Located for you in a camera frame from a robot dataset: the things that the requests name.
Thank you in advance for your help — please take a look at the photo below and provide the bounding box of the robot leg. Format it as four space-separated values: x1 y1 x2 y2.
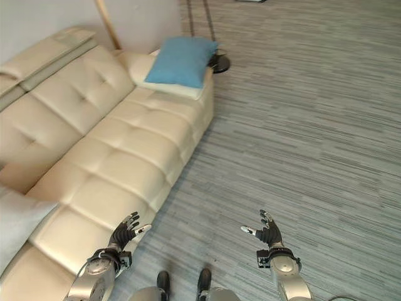
129 270 171 301
195 267 239 301

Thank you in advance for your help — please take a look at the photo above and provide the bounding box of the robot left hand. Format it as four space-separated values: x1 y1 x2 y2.
108 211 152 251

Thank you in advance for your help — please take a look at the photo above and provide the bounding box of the robot left leg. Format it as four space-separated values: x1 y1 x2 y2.
129 270 171 301

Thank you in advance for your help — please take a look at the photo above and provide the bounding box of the cream leather sofa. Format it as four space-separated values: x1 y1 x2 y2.
0 26 215 301

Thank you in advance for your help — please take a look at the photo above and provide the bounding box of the wooden floor lamp pole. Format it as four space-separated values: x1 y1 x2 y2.
95 0 122 50

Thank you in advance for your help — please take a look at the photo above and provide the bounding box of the light grey cushion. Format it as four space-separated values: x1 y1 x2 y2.
0 185 60 269

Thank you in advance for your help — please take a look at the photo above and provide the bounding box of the black round lamp base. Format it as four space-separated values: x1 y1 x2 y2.
207 53 232 75

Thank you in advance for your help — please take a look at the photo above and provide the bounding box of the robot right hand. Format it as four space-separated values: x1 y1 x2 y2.
240 209 284 250

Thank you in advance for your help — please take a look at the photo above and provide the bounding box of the blue cushion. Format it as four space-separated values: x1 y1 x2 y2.
144 36 219 89

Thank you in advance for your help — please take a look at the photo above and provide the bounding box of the white cushion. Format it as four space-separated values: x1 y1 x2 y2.
129 53 209 101

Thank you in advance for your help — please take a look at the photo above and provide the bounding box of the robot right leg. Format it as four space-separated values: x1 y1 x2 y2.
195 267 239 301

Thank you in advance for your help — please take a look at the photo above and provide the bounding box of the black cable on floor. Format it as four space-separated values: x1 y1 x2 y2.
325 294 360 301

